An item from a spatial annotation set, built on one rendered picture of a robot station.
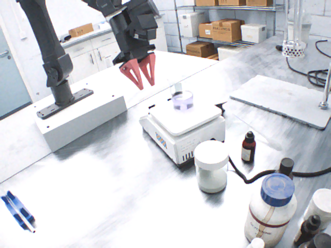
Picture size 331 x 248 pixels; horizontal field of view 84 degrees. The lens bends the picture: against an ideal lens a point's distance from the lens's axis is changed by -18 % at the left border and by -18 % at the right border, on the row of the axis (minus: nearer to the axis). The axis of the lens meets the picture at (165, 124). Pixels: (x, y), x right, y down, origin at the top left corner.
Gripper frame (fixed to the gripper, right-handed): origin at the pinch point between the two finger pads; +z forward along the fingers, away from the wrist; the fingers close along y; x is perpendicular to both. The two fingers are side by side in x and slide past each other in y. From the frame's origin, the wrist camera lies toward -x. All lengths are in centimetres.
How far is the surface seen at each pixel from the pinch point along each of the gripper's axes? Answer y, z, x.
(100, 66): 85, -69, 224
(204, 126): -0.6, 13.1, -14.6
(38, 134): -27.4, -1.2, 31.4
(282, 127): 18.7, 22.3, -20.9
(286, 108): 26.2, 19.7, -19.8
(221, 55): 198, -20, 126
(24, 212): -38.0, 14.3, 0.9
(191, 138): -4.2, 13.9, -14.0
